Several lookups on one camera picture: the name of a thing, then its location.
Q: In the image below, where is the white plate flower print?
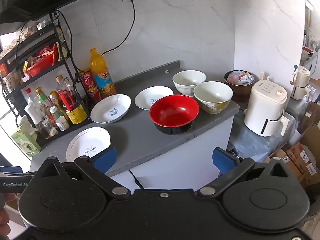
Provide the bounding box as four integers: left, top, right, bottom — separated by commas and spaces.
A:
66, 127, 111, 162

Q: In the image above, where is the white plate sweet print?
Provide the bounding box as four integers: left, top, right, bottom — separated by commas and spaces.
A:
90, 94, 131, 124

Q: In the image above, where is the white bowl yellow pattern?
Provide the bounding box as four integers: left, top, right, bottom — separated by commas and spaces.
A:
194, 81, 233, 114

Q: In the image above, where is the red and black bowl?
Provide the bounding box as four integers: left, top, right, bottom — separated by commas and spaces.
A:
149, 95, 200, 135

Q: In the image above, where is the white plate bakery print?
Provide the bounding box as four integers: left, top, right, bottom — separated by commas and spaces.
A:
135, 86, 174, 111

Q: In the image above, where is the white bowl plain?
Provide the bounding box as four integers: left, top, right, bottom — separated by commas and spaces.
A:
172, 70, 207, 97

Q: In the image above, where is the operator hand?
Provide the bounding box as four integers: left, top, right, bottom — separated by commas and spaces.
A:
0, 193, 15, 239

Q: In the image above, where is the green tea box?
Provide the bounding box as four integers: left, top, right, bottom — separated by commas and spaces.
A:
11, 123, 41, 159

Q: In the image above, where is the soy sauce jug yellow label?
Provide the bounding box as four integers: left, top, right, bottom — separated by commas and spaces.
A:
55, 75, 87, 125

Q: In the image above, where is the white cap glass jar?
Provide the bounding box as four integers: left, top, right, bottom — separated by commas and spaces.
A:
49, 106, 70, 132

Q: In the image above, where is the white air fryer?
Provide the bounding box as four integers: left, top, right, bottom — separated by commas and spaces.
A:
244, 80, 290, 137

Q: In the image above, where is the oil dispenser white top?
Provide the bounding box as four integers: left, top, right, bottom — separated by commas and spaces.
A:
24, 102, 49, 139

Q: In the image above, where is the cardboard box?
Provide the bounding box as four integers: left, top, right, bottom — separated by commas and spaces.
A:
264, 124, 319, 187

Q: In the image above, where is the brown pot with bags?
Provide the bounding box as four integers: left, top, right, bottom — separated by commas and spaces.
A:
224, 70, 256, 102

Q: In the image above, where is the red snack can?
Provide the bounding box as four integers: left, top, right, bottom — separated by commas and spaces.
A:
79, 68, 102, 104

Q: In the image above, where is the red label sauce bottle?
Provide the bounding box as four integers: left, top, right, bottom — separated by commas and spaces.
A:
35, 87, 57, 128

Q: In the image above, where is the orange juice bottle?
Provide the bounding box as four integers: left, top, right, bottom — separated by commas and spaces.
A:
89, 48, 116, 98

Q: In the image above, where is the black metal spice rack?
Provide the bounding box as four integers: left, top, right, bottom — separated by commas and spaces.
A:
0, 10, 93, 147

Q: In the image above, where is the white kettle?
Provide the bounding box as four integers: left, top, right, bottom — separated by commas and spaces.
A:
290, 65, 311, 100

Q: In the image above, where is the red plastic basket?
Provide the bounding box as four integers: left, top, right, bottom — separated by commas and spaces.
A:
23, 43, 58, 77

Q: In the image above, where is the black power cable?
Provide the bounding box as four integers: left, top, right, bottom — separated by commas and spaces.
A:
101, 0, 137, 57

